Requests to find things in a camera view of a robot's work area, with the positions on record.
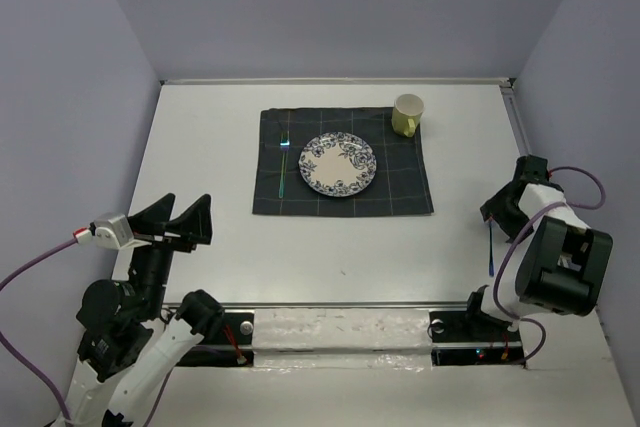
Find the iridescent blue spoon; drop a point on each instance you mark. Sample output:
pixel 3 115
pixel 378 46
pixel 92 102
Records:
pixel 492 252

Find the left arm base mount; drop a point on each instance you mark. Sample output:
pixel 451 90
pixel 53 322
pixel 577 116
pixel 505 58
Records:
pixel 230 347

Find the iridescent fork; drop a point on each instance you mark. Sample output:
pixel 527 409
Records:
pixel 284 149

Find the aluminium table edge rail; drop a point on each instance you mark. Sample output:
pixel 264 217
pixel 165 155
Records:
pixel 510 101

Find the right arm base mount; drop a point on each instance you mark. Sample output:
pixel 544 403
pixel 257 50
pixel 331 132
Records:
pixel 470 337

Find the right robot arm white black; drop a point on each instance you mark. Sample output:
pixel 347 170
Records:
pixel 555 262

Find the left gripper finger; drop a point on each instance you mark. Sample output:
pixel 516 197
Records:
pixel 194 225
pixel 152 220

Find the dark checked cloth placemat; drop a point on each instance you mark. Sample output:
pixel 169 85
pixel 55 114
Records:
pixel 400 186

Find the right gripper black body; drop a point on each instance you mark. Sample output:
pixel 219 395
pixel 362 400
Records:
pixel 512 219

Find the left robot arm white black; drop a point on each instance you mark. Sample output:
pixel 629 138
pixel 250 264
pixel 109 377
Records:
pixel 119 359

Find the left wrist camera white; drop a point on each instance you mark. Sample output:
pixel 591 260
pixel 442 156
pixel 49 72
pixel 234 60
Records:
pixel 110 231

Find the pale yellow-green mug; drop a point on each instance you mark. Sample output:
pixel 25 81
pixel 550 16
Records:
pixel 406 114

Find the blue floral ceramic plate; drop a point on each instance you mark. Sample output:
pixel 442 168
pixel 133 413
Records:
pixel 337 164

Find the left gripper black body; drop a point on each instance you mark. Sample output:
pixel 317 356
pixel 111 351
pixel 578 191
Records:
pixel 167 243

